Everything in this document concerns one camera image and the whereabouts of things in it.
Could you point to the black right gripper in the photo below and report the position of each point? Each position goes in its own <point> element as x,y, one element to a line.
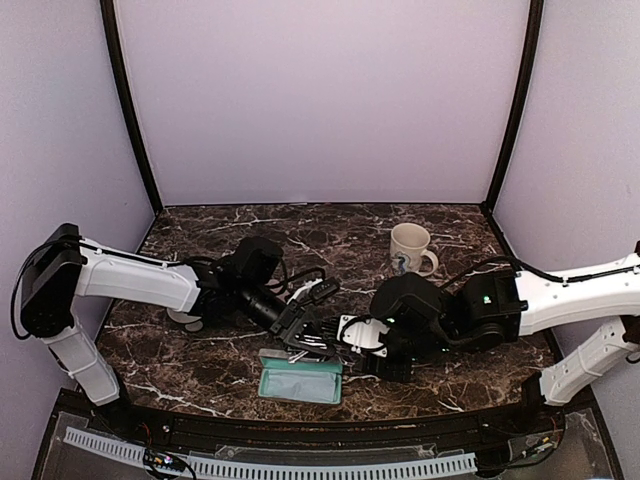
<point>369,366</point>

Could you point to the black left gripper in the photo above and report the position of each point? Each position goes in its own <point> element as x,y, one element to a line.
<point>295,319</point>

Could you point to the clear frame dark-lens sunglasses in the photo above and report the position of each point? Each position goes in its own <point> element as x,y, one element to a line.
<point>317,345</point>

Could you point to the grey glasses case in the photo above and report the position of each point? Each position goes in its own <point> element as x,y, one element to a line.
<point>280,360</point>

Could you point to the light blue cloth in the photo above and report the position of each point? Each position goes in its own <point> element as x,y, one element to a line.
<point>312,387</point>

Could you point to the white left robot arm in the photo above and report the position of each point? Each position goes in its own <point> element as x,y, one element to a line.
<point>67,266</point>

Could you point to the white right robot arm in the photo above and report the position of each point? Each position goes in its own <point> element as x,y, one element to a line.
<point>608,291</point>

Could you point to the cream ceramic mug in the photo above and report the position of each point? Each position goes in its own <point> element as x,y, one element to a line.
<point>409,250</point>

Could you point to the white ceramic bowl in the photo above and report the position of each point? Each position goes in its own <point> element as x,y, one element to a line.
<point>190,324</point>

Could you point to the black front rail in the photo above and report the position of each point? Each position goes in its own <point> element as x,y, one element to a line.
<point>462,430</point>

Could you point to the white slotted cable duct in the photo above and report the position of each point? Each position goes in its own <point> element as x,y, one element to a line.
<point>241,463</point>

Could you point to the black right corner post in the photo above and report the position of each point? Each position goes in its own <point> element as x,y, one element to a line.
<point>516,111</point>

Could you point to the black corner post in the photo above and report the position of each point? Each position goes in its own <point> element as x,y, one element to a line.
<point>516,111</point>
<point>124,93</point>

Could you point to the black left corner post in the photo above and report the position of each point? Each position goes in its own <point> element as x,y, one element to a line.
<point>124,93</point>

